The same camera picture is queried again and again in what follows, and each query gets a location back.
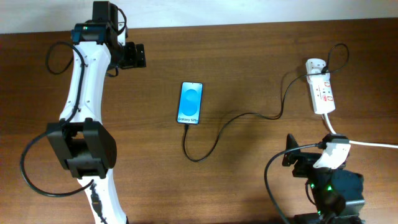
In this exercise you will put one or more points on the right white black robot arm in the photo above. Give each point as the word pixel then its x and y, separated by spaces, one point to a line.
pixel 337 192

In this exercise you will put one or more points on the white wall charger plug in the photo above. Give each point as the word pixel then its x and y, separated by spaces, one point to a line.
pixel 314 66

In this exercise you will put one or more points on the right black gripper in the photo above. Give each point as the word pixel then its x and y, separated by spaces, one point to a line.
pixel 301 158

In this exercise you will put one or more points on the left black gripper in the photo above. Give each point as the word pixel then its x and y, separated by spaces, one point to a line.
pixel 132 61

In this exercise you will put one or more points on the blue screen Galaxy smartphone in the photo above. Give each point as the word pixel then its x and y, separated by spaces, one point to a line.
pixel 190 103

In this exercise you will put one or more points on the white power strip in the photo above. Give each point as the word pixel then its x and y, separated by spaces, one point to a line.
pixel 322 97

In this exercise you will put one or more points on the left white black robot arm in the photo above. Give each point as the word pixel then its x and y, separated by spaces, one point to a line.
pixel 81 143

